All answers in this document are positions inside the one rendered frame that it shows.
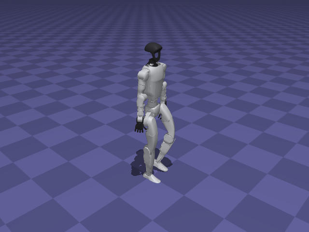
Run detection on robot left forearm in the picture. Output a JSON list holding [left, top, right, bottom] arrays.
[[160, 88, 167, 104]]

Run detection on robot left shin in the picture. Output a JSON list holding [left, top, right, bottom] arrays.
[[156, 139, 175, 164]]

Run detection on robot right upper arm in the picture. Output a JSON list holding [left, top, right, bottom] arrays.
[[137, 69, 149, 101]]

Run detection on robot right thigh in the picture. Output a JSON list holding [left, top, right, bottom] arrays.
[[143, 112, 158, 153]]

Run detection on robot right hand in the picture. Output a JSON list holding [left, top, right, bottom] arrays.
[[135, 117, 147, 133]]

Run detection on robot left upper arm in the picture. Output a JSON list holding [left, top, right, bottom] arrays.
[[161, 63, 167, 90]]

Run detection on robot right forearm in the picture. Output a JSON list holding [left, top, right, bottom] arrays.
[[137, 95, 145, 122]]

